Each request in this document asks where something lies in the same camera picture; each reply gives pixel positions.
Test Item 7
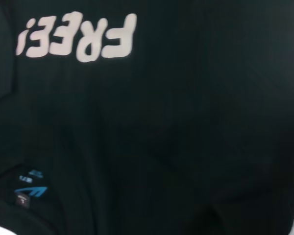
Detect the black shirt with FREE print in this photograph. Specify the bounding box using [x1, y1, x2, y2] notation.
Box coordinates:
[0, 0, 294, 235]

